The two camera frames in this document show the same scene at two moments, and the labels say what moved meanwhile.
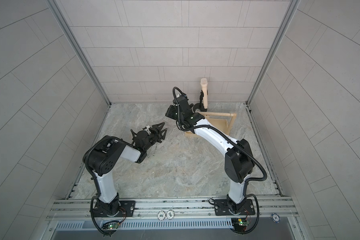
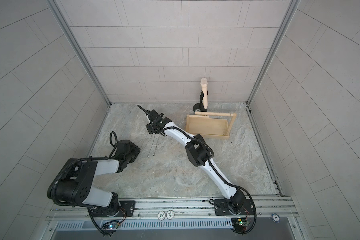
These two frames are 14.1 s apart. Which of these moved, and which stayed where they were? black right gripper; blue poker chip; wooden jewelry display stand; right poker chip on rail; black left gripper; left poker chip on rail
Moved: black left gripper; black right gripper
Stayed: blue poker chip; wooden jewelry display stand; right poker chip on rail; left poker chip on rail
